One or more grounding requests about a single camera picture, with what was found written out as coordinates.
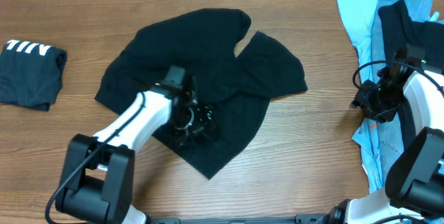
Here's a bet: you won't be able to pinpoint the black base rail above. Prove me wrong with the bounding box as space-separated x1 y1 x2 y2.
150 214 329 224

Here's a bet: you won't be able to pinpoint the black shorts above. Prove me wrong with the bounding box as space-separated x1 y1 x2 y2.
95 8 307 178

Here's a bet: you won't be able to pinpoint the blue denim jeans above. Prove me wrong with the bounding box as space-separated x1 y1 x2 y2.
371 0 433 182

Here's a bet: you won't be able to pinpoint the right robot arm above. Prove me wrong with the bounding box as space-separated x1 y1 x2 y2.
319 61 443 223

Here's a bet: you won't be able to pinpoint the folded black shirt white letters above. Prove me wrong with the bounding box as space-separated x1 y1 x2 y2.
1 40 67 112

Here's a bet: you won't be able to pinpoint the black garment in pile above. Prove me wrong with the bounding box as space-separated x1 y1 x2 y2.
378 0 443 132

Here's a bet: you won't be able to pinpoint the light blue shirt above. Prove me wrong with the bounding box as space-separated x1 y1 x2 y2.
336 0 384 193

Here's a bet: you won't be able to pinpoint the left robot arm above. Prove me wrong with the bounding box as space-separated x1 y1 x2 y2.
45 81 214 224

